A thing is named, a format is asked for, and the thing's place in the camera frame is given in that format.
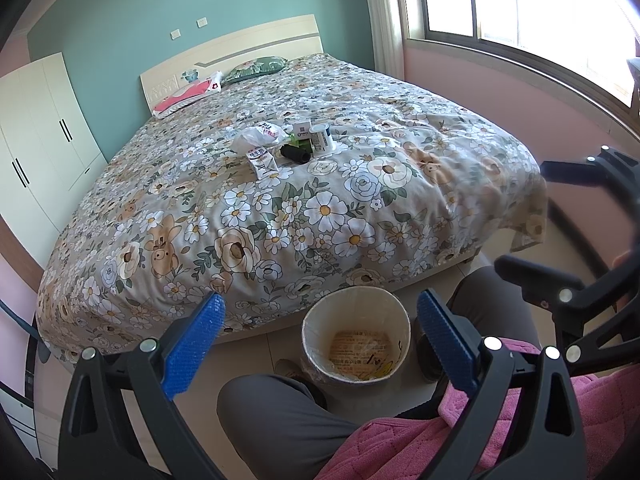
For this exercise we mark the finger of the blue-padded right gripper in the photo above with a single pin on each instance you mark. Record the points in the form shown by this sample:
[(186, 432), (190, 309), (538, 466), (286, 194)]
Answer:
[(610, 169), (552, 290)]

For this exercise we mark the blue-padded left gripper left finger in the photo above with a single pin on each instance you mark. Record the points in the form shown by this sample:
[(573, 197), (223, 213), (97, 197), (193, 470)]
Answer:
[(97, 440)]

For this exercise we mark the green floral pillow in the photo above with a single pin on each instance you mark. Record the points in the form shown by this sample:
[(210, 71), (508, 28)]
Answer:
[(265, 65)]

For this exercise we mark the white yogurt cup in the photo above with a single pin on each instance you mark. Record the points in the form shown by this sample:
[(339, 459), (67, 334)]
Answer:
[(321, 139)]

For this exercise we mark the white wardrobe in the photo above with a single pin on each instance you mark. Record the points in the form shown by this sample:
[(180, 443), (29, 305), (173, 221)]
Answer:
[(49, 156)]

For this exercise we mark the pink white pillow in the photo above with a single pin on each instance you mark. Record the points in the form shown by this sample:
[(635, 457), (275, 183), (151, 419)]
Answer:
[(191, 93)]

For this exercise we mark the red white medicine box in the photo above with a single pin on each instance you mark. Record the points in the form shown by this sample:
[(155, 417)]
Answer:
[(262, 162)]

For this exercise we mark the white plastic bag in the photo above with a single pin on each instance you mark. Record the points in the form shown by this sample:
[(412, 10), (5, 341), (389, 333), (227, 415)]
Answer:
[(263, 135)]

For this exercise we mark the floral bed quilt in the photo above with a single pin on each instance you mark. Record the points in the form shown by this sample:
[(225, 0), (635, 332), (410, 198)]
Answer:
[(415, 182)]

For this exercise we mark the white round trash bin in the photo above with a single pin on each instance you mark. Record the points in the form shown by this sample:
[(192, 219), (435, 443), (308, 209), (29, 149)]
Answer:
[(358, 336)]

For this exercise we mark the black foam roll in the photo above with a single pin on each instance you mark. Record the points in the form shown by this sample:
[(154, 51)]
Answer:
[(295, 154)]

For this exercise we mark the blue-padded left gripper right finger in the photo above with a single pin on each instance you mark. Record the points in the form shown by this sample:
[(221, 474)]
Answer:
[(545, 439)]

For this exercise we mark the person's right leg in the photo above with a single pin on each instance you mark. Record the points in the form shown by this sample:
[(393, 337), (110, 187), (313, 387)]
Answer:
[(494, 307)]

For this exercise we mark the white curtain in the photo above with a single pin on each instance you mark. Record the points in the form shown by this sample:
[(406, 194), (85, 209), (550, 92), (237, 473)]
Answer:
[(387, 39)]

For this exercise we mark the white milk carton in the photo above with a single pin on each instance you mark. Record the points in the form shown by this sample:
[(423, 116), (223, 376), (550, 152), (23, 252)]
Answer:
[(301, 129)]

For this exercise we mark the window with frame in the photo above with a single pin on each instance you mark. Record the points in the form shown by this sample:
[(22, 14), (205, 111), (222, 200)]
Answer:
[(592, 46)]

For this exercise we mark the cream wooden headboard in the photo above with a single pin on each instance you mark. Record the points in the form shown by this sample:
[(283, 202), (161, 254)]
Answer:
[(290, 38)]

